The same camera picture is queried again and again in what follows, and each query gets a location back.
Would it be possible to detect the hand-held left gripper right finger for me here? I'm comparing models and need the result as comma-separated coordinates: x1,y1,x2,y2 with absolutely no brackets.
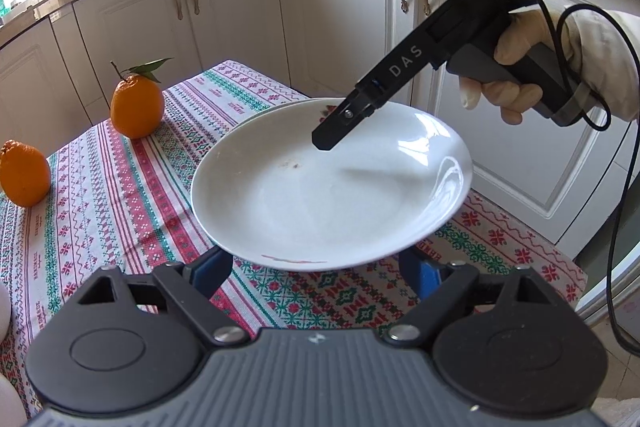
382,247,571,348

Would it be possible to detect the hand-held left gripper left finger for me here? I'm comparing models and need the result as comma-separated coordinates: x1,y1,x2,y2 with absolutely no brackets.
47,249,251,350

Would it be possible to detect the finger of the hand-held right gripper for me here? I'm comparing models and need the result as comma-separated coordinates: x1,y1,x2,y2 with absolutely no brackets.
311,79,389,152

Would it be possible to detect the white ceramic bowl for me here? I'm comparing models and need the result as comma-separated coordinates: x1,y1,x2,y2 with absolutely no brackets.
0,377,27,427
0,281,12,344

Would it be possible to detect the person's right forearm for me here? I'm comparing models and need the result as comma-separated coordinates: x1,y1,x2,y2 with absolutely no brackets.
570,11,640,124

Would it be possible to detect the person's right hand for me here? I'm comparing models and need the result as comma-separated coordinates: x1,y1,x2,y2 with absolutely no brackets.
460,9,584,126

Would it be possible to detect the patterned red green tablecloth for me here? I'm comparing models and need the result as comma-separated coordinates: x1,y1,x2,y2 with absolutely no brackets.
0,59,588,423

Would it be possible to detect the orange with leaf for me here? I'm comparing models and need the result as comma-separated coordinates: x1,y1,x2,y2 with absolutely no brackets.
110,58,175,139

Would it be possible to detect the orange with bumpy top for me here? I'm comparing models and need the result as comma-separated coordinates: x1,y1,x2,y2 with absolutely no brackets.
0,139,52,208

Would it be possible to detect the person's white jacket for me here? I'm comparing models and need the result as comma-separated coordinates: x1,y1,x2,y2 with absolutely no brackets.
595,397,640,427

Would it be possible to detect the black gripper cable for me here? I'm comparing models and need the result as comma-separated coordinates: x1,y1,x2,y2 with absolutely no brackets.
547,4,640,354

